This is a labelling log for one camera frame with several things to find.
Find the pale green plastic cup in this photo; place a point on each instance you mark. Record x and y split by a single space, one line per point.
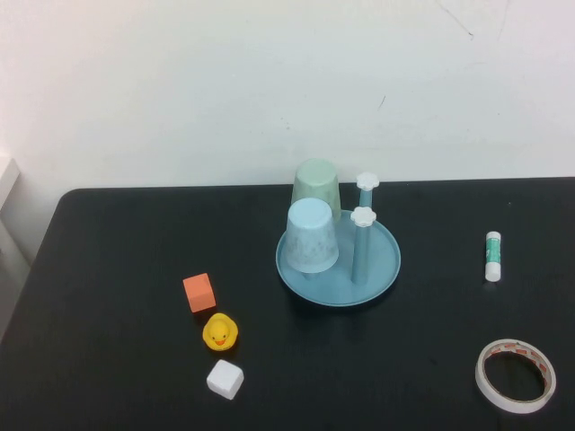
316 184

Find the light blue plastic cup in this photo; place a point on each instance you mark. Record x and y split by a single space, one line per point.
312 238

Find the blue cup stand with posts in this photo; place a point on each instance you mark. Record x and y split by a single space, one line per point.
382 265

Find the orange foam cube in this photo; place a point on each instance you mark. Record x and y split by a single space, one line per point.
198 292

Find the yellow rubber duck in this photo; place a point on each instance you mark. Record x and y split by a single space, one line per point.
220 332

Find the white foam cube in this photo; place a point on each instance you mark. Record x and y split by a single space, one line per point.
224 379

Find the white green glue stick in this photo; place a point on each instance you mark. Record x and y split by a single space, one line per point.
493 256

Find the white double-sided tape roll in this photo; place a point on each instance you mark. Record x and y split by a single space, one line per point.
512 405

